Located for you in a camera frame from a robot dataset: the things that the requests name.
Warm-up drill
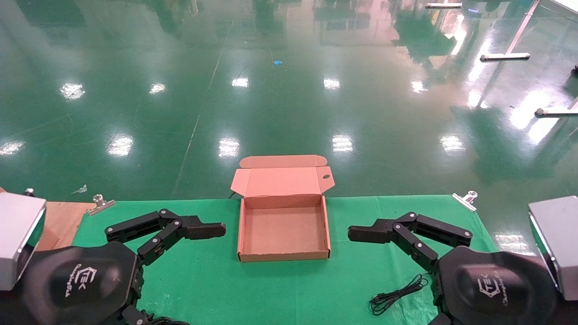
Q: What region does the wooden board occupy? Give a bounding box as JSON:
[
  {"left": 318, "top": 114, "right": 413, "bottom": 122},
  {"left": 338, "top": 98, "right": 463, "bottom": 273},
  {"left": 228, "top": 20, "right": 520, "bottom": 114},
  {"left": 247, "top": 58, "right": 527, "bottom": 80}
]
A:
[{"left": 0, "top": 187, "right": 98, "bottom": 251}]

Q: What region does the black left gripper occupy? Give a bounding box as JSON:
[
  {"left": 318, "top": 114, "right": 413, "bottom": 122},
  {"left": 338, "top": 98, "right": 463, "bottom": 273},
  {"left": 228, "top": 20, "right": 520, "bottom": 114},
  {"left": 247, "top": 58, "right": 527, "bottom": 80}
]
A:
[{"left": 20, "top": 209, "right": 226, "bottom": 325}]

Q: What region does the black cable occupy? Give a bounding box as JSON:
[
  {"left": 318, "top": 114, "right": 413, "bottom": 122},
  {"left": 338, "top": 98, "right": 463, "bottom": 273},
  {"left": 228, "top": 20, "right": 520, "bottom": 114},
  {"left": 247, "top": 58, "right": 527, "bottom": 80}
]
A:
[{"left": 369, "top": 274, "right": 429, "bottom": 316}]

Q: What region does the open flat cardboard box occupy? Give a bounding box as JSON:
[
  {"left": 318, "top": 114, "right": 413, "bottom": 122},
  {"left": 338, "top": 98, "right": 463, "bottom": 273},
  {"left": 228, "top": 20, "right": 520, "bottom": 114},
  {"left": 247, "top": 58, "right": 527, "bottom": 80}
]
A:
[{"left": 230, "top": 155, "right": 336, "bottom": 263}]

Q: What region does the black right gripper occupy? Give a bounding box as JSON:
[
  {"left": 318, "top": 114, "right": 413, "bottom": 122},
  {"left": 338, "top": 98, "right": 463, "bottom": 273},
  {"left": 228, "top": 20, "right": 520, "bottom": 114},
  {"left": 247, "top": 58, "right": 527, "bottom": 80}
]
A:
[{"left": 348, "top": 212, "right": 559, "bottom": 325}]

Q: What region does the green table cloth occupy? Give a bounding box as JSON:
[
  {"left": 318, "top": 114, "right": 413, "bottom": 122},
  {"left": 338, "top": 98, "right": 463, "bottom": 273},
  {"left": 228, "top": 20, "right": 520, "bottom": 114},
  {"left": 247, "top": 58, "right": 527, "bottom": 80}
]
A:
[{"left": 72, "top": 195, "right": 497, "bottom": 325}]

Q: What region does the white table foot bar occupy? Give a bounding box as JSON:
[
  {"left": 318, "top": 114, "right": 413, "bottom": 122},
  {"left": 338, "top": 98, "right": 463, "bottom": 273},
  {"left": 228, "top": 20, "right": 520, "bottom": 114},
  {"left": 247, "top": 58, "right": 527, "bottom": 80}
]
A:
[{"left": 535, "top": 97, "right": 578, "bottom": 117}]

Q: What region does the white table leg frame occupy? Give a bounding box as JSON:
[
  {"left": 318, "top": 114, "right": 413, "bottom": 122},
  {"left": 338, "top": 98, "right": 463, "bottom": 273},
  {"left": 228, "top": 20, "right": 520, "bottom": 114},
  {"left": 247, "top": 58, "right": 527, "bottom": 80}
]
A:
[{"left": 480, "top": 0, "right": 541, "bottom": 61}]

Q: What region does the silver binder clip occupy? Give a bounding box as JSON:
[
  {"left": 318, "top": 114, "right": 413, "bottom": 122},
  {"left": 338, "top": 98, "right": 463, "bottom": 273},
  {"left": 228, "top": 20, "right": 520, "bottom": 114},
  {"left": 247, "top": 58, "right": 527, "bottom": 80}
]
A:
[
  {"left": 452, "top": 190, "right": 478, "bottom": 212},
  {"left": 87, "top": 194, "right": 116, "bottom": 216}
]

